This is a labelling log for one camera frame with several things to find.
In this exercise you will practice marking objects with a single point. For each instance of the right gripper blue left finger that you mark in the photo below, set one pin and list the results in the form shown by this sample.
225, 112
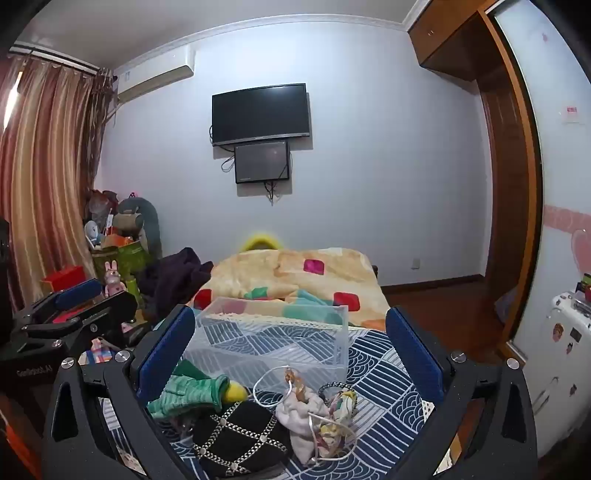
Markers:
158, 353

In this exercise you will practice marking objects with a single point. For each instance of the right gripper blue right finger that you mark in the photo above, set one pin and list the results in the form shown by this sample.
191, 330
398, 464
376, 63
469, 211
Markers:
424, 358

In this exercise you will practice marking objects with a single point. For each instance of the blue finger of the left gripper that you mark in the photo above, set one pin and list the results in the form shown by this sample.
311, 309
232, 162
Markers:
78, 294

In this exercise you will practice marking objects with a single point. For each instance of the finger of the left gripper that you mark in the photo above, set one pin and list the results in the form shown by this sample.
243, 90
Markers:
108, 313

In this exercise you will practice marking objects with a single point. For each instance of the green knitted glove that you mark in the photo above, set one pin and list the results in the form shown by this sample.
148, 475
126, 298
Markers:
188, 388

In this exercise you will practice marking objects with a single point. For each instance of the yellow felt ball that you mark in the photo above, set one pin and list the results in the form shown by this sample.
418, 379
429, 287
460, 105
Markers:
234, 392

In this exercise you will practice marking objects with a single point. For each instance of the floral fabric scrunchie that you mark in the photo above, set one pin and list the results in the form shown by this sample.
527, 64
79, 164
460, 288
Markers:
335, 438

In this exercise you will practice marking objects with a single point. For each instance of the black beret with chain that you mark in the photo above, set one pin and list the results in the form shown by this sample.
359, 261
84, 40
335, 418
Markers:
242, 439

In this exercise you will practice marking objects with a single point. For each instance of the white drawstring pouch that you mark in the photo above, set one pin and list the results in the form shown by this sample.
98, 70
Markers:
296, 415

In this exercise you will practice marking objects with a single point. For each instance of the red box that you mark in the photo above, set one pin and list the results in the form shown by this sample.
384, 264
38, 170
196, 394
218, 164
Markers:
63, 279

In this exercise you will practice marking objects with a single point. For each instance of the pink rabbit toy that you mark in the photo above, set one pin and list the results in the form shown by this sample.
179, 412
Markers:
112, 278

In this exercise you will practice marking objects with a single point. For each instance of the green cardboard box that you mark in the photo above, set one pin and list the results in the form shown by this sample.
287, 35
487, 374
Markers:
131, 259

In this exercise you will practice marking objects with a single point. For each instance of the dark purple blanket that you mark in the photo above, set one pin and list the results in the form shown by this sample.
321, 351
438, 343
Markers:
171, 280

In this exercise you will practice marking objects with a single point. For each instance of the blue patterned bed cover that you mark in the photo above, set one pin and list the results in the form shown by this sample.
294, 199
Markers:
357, 429

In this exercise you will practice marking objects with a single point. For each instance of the grey plush toy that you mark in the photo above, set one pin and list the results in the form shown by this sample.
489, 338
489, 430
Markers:
137, 217

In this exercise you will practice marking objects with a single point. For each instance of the clear plastic storage box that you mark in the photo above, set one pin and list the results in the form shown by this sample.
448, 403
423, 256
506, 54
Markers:
254, 341

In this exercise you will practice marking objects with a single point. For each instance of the colourful fleece blanket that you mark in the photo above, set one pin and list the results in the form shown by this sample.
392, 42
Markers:
334, 276

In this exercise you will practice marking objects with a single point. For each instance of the white suitcase with stickers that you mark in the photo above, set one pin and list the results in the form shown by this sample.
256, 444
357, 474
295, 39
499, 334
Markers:
554, 338

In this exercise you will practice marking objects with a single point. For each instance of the yellow plush behind bed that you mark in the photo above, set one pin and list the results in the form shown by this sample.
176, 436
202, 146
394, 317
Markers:
261, 241

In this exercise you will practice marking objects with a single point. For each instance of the striped brown curtain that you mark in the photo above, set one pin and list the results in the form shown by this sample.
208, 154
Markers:
52, 125

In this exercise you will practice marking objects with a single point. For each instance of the wooden wardrobe door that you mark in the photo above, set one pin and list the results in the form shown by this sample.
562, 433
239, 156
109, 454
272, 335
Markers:
517, 176

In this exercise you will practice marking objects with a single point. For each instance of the white air conditioner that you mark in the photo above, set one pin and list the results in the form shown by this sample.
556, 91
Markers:
165, 69

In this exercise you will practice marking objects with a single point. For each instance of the small black wall monitor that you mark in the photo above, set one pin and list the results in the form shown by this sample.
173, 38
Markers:
262, 162

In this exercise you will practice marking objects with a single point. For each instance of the large black wall television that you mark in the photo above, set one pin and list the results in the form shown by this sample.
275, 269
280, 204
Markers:
269, 112

